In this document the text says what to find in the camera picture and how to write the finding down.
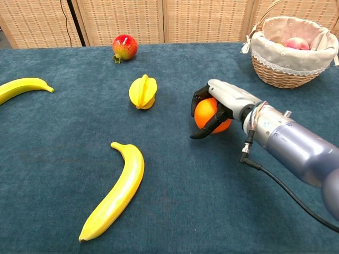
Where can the blue table mat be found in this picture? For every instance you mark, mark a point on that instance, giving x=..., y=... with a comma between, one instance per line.
x=66, y=127

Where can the yellow starfruit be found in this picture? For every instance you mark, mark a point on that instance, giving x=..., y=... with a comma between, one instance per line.
x=143, y=91

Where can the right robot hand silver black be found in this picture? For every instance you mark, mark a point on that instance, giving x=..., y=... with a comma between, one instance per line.
x=233, y=96

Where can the yellow banana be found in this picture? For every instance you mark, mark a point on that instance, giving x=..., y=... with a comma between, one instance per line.
x=23, y=86
x=124, y=185

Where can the orange fruit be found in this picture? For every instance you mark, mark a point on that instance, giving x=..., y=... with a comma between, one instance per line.
x=206, y=113

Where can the red pomegranate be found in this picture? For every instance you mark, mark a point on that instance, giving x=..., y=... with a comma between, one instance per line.
x=125, y=47

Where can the pink peach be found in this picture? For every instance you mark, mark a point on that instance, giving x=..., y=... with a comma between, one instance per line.
x=296, y=43

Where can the white lined wicker basket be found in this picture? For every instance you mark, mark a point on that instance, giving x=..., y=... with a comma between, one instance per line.
x=288, y=61

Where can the bamboo folding screen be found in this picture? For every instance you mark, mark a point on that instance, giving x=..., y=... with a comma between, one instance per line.
x=206, y=21

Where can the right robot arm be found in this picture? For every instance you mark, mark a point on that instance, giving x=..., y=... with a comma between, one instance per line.
x=291, y=143

